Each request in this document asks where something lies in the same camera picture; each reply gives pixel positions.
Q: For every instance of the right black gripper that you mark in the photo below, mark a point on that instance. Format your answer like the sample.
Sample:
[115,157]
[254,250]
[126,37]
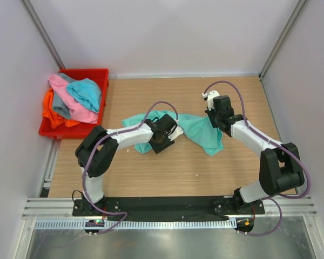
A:
[210,114]

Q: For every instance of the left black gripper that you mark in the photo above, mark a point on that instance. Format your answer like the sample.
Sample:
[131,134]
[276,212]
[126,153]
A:
[158,148]

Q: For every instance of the teal green t shirt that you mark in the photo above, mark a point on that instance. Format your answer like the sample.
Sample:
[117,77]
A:
[197,129]

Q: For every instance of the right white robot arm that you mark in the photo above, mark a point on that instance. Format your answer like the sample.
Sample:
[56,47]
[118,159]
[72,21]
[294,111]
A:
[279,168]

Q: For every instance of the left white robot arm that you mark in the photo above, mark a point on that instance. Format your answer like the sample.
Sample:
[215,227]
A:
[96,152]

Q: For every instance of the sky blue t shirt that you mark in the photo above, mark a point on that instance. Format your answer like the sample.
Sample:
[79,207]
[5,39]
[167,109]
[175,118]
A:
[87,93]

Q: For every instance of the red plastic bin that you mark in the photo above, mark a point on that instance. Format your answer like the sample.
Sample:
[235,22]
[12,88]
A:
[99,76]

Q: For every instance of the pink t shirt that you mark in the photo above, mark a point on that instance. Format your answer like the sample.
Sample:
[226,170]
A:
[77,111]

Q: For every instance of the grey t shirt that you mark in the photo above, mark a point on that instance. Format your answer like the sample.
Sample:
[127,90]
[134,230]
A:
[58,105]

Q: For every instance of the orange t shirt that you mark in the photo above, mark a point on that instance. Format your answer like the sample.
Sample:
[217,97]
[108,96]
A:
[54,117]

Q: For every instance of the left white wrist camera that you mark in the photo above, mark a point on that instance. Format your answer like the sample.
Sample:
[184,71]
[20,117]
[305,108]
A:
[174,132]

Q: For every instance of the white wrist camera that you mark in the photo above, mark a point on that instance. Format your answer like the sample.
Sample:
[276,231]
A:
[174,132]
[209,97]

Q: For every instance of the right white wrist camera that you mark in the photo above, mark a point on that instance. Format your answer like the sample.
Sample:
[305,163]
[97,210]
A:
[209,97]

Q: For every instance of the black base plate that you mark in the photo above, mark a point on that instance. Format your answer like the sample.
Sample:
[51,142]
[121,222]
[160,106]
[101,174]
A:
[177,209]

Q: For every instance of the right corner aluminium post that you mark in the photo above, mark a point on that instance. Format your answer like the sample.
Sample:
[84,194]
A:
[283,36]

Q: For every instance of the corner aluminium post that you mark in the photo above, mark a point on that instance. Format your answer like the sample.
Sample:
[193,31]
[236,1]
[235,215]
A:
[30,10]
[283,36]

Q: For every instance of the slotted cable duct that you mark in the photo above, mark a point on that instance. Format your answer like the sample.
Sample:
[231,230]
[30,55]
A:
[87,224]

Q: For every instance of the aluminium frame rail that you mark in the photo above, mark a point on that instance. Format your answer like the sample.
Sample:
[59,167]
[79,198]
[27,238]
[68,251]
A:
[48,208]

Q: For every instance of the left corner aluminium post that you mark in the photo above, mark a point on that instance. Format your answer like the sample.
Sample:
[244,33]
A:
[30,10]

